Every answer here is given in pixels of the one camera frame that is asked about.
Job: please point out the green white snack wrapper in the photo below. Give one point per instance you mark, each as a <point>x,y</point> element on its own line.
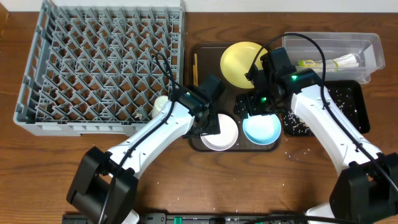
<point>319,63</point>

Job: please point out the yellow plate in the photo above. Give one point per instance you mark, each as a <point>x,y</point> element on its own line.
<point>236,61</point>

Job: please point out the grey dish rack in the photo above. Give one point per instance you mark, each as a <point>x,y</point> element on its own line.
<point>96,67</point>

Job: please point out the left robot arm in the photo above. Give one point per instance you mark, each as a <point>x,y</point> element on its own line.
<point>105,184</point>

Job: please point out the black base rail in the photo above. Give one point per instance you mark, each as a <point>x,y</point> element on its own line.
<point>161,218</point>

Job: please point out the white bowl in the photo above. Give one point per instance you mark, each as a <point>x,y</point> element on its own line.
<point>226,138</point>

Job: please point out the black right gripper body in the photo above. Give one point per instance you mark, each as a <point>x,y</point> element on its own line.
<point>259,104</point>

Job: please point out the brown serving tray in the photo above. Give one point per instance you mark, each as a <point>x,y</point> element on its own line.
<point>209,57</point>

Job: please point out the pile of rice waste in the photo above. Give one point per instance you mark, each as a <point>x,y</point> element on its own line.
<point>294,126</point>

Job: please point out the wooden chopstick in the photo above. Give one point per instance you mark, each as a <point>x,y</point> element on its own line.
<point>195,79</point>
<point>196,62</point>

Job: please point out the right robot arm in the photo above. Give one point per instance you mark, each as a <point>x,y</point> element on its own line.
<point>366,189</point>

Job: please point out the white paper cup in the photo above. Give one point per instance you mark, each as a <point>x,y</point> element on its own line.
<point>158,105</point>

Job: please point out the light blue bowl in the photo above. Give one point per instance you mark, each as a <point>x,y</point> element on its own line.
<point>262,129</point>

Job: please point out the black waste tray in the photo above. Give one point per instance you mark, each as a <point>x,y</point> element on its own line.
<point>348,97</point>

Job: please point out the clear plastic bin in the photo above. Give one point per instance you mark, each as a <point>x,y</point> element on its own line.
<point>367,48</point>

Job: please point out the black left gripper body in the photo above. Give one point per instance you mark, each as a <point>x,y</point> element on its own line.
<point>205,125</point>

